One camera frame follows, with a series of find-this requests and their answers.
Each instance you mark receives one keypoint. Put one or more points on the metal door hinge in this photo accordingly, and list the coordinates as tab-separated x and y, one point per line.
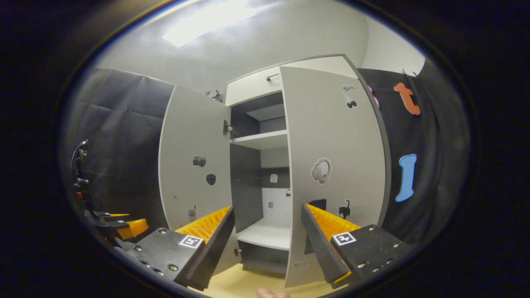
228	129

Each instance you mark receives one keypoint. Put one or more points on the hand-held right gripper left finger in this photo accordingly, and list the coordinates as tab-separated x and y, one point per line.
217	244

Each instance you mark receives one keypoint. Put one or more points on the ceiling light panel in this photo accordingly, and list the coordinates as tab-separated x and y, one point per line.
207	22

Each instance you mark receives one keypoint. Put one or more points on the grey cabinet shelf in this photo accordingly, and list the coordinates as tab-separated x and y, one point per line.
265	140

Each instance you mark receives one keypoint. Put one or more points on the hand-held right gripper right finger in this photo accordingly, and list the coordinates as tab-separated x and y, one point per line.
319	248

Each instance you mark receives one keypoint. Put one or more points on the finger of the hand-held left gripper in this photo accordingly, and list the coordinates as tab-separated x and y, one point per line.
114	217
134	228

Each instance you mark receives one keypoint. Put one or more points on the black backdrop cloth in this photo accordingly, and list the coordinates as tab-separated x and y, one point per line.
120	124
430	136

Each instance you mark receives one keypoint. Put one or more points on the grey cabinet drawer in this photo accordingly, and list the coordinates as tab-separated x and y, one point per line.
248	89

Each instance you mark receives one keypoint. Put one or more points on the grey cabinet door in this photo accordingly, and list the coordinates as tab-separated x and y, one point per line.
194	136
331	132

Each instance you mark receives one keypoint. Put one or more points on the grey cabinet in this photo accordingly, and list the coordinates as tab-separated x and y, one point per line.
244	182

